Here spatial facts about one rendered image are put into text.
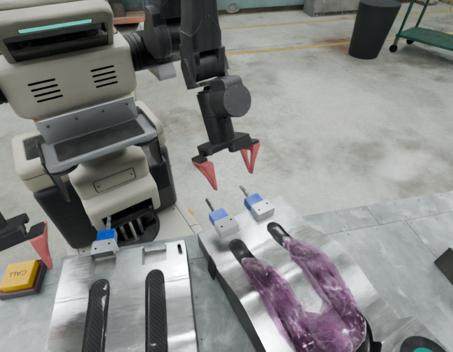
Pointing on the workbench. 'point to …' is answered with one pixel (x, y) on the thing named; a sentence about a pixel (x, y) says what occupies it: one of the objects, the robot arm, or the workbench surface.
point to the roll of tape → (417, 345)
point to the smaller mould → (451, 265)
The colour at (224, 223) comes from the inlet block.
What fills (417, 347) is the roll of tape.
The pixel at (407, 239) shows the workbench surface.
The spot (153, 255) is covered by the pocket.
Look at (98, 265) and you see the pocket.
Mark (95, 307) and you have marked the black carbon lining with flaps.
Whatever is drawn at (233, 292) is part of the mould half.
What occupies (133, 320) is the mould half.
